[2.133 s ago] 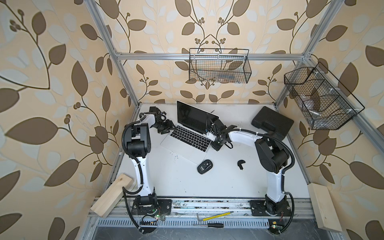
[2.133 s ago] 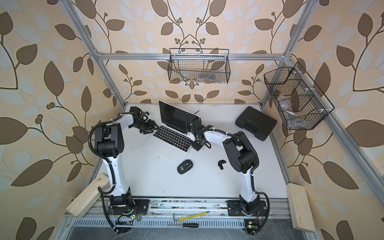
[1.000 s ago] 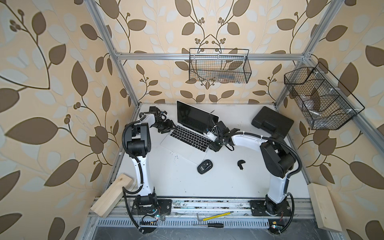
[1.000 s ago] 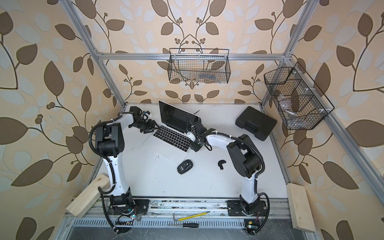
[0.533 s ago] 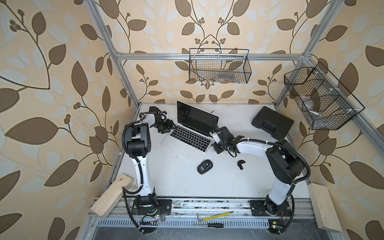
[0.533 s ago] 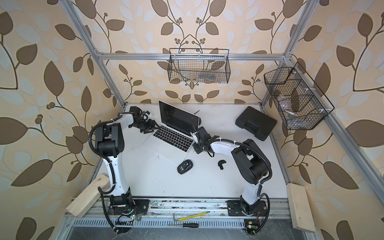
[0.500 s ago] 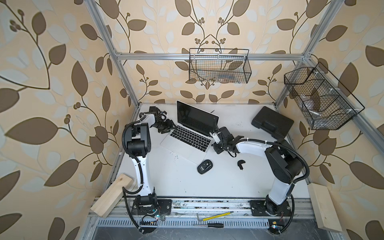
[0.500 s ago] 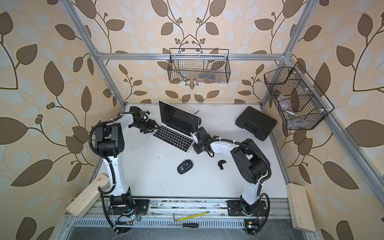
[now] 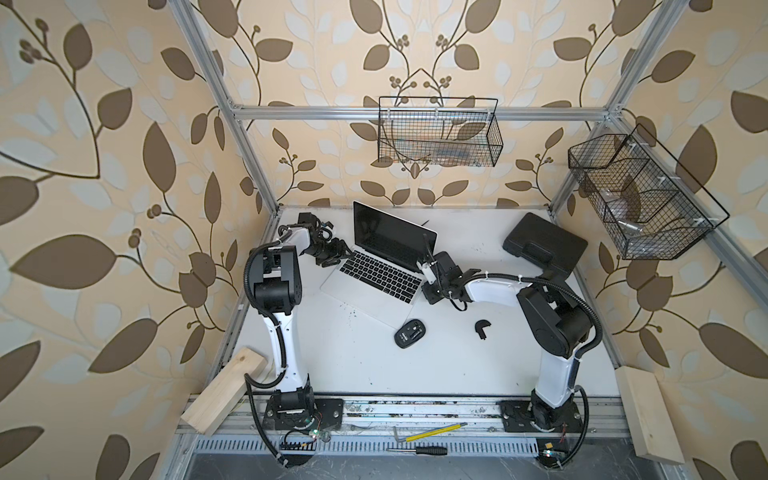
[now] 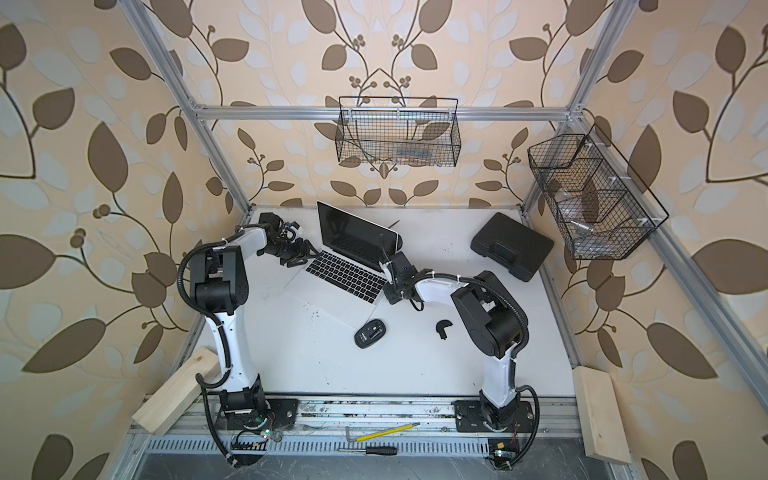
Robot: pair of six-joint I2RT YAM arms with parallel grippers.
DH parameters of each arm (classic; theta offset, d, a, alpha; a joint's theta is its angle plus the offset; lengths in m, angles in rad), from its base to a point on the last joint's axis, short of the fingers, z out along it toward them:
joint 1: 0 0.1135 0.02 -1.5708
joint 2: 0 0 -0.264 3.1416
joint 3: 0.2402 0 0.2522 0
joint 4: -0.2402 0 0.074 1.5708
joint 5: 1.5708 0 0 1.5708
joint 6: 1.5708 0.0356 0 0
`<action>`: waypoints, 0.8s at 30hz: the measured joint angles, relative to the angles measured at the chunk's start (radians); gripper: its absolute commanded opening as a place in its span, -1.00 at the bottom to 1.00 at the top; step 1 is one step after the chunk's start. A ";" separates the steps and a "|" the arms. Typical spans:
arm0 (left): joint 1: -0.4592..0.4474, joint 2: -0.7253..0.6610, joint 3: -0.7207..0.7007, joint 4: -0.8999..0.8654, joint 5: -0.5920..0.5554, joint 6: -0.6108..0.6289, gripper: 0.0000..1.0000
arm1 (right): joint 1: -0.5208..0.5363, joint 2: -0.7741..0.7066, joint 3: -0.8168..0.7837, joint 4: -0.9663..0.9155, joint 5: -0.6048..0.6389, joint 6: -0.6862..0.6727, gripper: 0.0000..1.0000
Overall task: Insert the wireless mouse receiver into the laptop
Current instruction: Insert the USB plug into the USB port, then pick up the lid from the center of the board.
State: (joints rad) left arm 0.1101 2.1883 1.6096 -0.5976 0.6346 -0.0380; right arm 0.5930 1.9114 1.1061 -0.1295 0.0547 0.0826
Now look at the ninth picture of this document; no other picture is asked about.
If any silver laptop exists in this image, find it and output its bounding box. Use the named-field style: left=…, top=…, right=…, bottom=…
left=321, top=202, right=438, bottom=329

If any black mouse battery cover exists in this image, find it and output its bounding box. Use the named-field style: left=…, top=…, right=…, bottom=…
left=474, top=319, right=491, bottom=340

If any black wireless mouse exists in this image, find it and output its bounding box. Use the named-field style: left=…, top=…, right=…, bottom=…
left=394, top=319, right=426, bottom=349

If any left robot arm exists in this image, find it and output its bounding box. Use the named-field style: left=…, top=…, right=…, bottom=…
left=243, top=212, right=351, bottom=469

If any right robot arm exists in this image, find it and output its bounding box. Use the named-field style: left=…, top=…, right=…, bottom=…
left=417, top=252, right=603, bottom=470

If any black plastic case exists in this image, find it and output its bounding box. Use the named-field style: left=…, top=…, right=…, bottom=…
left=502, top=213, right=588, bottom=280

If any black screwdriver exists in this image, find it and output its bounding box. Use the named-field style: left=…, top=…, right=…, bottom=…
left=386, top=446, right=448, bottom=456

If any left wooden block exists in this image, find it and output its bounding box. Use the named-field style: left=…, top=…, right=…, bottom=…
left=181, top=347, right=268, bottom=436

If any wooden block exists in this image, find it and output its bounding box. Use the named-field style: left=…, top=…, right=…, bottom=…
left=181, top=347, right=268, bottom=436
left=615, top=366, right=685, bottom=465

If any right wooden block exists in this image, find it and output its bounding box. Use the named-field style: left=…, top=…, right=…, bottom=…
left=615, top=366, right=685, bottom=465

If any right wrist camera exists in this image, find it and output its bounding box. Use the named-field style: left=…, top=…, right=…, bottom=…
left=417, top=260, right=437, bottom=284

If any back wire basket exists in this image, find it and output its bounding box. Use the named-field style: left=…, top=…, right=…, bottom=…
left=377, top=95, right=504, bottom=167

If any wire basket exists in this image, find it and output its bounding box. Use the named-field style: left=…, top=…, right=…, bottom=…
left=377, top=95, right=504, bottom=167
left=568, top=124, right=730, bottom=261

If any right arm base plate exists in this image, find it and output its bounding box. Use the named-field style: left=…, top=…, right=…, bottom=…
left=499, top=399, right=585, bottom=434

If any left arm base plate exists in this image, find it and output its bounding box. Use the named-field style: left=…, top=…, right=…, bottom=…
left=263, top=395, right=345, bottom=431

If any yellow handled tool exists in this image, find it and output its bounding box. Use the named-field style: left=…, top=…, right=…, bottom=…
left=392, top=422, right=467, bottom=443

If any right wire basket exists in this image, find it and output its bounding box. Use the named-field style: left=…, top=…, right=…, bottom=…
left=568, top=124, right=730, bottom=261

